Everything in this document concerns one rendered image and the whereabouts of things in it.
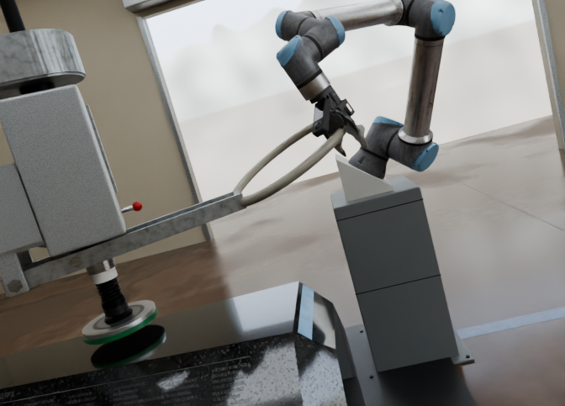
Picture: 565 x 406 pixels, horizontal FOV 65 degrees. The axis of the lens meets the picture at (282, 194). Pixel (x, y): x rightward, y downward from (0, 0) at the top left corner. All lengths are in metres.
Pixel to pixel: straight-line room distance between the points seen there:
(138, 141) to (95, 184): 5.20
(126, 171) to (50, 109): 5.30
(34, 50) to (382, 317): 1.75
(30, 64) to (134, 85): 5.18
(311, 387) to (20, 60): 1.05
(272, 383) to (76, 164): 0.74
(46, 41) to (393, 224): 1.51
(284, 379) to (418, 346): 1.33
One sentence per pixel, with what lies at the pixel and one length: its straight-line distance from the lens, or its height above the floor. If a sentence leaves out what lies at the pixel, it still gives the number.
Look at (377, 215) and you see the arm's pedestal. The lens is 2.07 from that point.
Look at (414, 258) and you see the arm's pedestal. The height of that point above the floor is 0.53.
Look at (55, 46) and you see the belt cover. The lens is 1.35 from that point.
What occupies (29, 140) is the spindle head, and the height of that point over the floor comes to 1.41.
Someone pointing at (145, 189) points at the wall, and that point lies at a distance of 6.52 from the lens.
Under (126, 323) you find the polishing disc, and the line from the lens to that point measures 1.38.
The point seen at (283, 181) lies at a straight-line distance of 1.27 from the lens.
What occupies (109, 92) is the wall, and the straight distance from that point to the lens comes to 6.61.
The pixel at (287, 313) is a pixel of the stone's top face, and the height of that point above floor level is 0.80.
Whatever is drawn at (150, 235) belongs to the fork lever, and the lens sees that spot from 1.35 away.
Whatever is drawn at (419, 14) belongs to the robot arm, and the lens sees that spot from 1.82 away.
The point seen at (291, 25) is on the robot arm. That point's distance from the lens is 1.45.
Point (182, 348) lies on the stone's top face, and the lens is 1.22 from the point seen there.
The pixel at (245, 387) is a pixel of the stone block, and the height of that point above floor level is 0.73.
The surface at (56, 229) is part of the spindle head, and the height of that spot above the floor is 1.18.
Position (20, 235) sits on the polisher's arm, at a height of 1.19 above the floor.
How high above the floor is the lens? 1.28
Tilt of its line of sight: 9 degrees down
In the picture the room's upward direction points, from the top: 16 degrees counter-clockwise
